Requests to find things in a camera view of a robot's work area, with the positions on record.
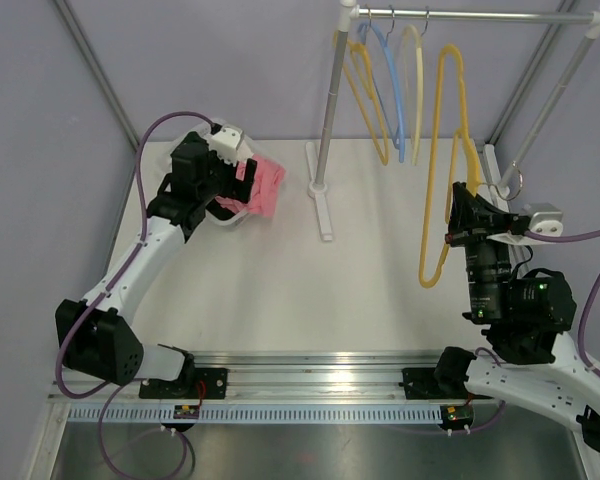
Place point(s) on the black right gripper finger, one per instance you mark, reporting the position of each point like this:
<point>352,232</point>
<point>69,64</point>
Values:
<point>484,213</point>
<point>462,216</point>

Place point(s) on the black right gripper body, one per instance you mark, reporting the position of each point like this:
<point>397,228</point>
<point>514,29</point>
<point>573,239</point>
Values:
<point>479,229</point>

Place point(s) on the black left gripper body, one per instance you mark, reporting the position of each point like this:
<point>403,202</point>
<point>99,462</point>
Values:
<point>225,184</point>

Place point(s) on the pink t shirt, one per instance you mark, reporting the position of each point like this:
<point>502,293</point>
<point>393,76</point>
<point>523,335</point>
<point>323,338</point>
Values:
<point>264,194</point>

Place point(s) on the cream hanger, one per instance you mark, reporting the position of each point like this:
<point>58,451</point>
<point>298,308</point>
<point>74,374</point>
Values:
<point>413,75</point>

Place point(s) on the yellow hanger with metal hook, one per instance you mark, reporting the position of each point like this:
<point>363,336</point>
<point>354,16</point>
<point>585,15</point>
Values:
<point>352,60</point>

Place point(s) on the blue hanger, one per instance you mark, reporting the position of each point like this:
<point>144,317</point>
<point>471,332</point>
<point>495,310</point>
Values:
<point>397,134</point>

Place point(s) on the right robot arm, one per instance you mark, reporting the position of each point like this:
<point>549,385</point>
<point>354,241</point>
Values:
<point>526,319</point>

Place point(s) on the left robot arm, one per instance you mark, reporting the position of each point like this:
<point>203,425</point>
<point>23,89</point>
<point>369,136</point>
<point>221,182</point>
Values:
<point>95,333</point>

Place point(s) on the white plastic perforated basket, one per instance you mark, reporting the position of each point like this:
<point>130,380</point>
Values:
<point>230,220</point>

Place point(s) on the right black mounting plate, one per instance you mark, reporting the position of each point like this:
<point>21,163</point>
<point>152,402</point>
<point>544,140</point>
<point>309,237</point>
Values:
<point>420,383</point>

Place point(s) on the black mounting plate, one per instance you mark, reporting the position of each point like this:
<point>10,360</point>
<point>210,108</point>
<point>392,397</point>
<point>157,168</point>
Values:
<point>420,383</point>
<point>211,383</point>

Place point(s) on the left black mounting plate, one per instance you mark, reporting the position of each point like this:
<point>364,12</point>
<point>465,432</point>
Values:
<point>211,383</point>

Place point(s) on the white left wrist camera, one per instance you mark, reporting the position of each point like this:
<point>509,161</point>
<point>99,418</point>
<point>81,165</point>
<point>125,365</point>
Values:
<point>229,145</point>

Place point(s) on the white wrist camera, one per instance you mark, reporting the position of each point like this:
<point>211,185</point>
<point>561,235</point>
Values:
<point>229,145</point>
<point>544,219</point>

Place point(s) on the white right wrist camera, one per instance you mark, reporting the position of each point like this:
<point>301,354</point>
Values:
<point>544,219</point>

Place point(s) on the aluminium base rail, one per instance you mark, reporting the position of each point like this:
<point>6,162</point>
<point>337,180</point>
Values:
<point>352,377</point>

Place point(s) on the white slotted cable duct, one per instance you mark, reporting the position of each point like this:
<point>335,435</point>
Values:
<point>260,414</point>

